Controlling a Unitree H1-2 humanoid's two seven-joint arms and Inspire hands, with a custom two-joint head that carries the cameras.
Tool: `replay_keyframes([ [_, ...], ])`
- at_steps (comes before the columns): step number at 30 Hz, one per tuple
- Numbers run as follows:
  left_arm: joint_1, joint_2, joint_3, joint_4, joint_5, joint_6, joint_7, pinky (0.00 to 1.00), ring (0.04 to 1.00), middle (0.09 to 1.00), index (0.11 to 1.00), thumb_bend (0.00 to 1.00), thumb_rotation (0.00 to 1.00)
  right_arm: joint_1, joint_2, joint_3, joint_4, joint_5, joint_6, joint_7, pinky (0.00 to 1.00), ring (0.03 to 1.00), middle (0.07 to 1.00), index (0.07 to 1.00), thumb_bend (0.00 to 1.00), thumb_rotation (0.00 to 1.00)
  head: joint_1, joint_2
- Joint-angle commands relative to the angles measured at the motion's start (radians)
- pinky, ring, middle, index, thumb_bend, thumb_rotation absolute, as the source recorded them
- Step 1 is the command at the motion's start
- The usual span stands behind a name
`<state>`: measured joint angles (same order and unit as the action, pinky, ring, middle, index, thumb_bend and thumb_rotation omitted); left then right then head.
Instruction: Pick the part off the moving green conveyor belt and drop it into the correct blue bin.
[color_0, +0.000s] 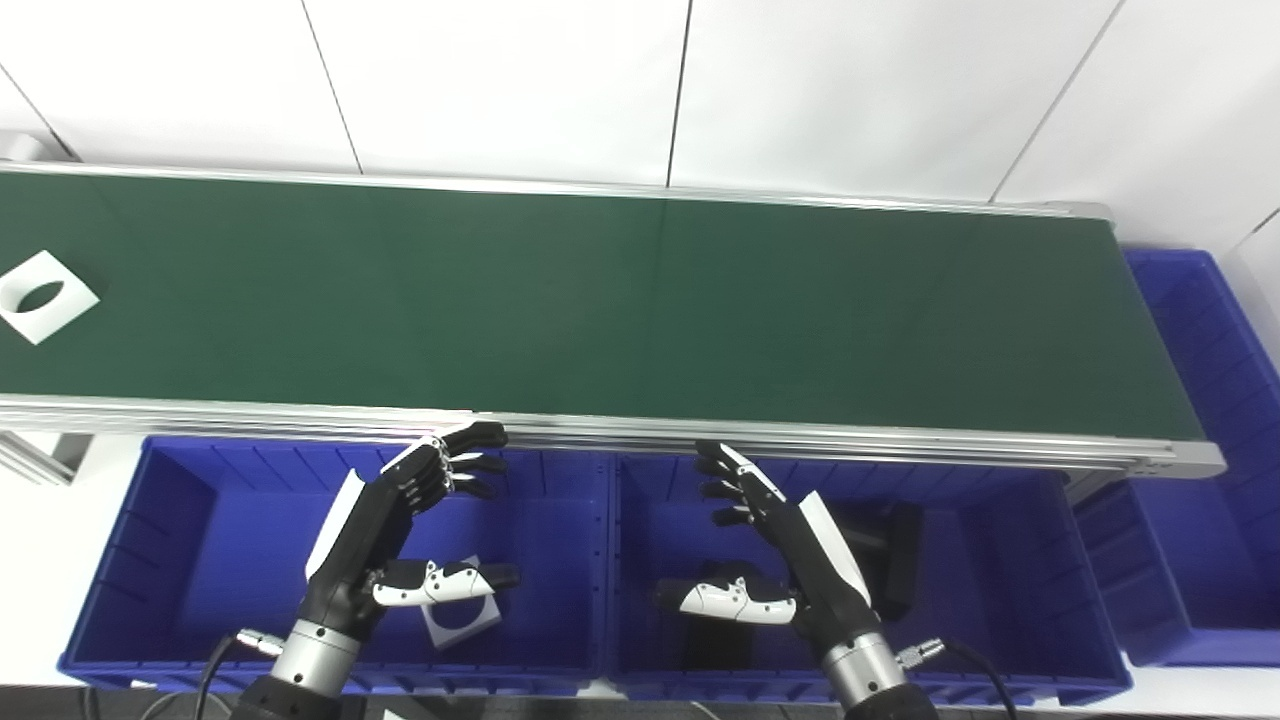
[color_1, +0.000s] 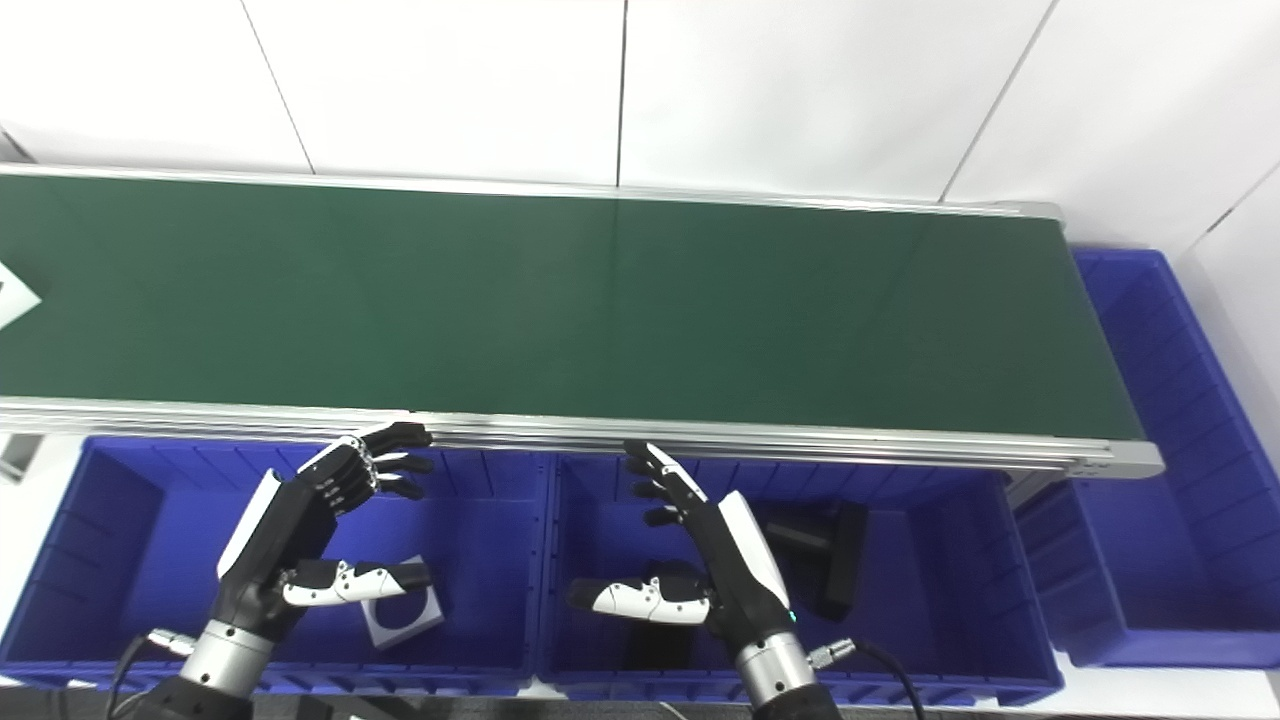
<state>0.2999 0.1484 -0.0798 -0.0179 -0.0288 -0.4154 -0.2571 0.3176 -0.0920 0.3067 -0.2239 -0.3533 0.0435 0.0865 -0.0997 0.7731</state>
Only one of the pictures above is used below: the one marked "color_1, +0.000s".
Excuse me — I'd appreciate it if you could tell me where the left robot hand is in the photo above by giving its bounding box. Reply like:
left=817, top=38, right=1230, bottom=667
left=213, top=421, right=437, bottom=641

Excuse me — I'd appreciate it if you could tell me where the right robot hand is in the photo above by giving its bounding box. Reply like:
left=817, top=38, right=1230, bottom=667
left=566, top=441, right=798, bottom=653

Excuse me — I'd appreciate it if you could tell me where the white square part with hole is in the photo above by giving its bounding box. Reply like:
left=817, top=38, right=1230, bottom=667
left=0, top=262, right=43, bottom=331
left=362, top=555, right=444, bottom=651

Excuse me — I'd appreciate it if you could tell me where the black plastic part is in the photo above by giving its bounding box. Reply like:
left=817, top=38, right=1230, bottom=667
left=765, top=502, right=869, bottom=623

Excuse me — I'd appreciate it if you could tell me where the blue plastic bin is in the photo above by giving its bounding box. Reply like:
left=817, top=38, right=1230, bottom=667
left=540, top=452, right=1064, bottom=708
left=0, top=435, right=553, bottom=698
left=1015, top=248, right=1280, bottom=669

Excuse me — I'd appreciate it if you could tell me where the aluminium conveyor leg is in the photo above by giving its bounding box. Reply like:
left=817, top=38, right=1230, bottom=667
left=0, top=435, right=41, bottom=483
left=1005, top=472, right=1073, bottom=511

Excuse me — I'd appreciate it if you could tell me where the green conveyor belt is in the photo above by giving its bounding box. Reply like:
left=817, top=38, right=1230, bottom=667
left=0, top=163, right=1166, bottom=479

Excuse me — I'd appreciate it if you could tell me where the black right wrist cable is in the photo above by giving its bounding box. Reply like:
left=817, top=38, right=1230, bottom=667
left=806, top=638, right=929, bottom=720

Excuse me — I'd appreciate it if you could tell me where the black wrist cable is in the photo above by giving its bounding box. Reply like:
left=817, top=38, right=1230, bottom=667
left=103, top=628, right=196, bottom=720
left=806, top=638, right=929, bottom=720

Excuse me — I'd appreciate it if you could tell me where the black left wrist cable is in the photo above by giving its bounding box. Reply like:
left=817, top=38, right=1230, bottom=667
left=103, top=628, right=196, bottom=720

